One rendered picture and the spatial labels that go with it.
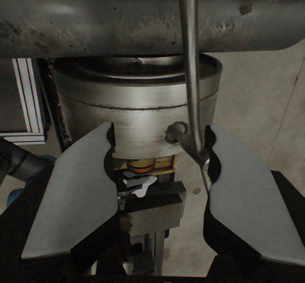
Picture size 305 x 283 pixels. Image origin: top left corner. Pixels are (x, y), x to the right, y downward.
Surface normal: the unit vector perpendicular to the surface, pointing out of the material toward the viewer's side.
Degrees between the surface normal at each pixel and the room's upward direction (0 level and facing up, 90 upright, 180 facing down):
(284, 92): 0
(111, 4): 4
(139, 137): 11
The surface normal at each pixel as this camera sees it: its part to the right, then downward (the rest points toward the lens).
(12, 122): 0.24, 0.51
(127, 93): -0.05, 0.51
